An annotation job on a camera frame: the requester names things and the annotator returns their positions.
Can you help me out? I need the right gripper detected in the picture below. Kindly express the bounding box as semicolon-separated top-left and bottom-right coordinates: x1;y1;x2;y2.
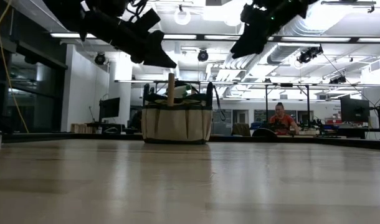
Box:
230;0;306;60

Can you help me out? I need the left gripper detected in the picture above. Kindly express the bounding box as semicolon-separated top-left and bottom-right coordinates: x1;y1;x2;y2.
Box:
79;8;178;69

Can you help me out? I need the green necked wooden garden tool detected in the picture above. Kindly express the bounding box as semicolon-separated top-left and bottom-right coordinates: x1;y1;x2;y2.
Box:
167;73;176;107

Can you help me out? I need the beige gardening bag green trim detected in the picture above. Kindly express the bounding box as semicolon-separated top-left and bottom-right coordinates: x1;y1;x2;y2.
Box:
141;80;227;145

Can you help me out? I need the black monitor on arm stand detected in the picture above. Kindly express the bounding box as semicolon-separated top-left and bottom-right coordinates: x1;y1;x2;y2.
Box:
340;97;371;123

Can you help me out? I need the long ceiling light bar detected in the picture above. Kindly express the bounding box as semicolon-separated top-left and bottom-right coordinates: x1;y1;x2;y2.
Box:
49;32;380;44

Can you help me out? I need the black ceiling lamp cluster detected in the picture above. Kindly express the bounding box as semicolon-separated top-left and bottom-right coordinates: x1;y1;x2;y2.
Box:
297;45;324;65

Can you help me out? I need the black computer monitor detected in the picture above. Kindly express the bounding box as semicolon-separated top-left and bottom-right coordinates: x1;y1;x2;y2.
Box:
98;97;121;119

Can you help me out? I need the person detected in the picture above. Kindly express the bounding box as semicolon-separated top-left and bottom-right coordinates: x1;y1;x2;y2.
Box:
268;102;300;136

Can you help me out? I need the olive chair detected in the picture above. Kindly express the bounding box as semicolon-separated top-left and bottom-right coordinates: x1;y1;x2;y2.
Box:
233;123;252;137

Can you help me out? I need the black round chair back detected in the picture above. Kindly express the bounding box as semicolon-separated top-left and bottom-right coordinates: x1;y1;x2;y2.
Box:
251;128;278;138

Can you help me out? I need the black ceiling lamp pair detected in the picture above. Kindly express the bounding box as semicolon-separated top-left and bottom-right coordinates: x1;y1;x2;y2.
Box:
329;75;347;85

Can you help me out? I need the wooden crate stack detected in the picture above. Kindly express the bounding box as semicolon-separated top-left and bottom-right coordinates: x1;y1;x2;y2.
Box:
70;123;88;134

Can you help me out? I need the silver ceiling air duct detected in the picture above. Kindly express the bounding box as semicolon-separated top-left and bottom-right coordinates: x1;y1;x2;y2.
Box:
267;6;359;65

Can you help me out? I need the white ring light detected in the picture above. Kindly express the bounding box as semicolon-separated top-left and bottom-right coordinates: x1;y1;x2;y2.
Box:
173;7;192;26

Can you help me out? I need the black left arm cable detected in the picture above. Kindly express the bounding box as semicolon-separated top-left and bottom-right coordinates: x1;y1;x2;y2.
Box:
125;0;150;19

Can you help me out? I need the black metal frame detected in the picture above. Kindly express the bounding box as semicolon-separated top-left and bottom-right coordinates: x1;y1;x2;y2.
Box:
264;82;311;125

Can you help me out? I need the yellow cable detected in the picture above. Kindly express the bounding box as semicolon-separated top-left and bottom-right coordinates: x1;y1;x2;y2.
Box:
0;0;12;37
0;0;30;134

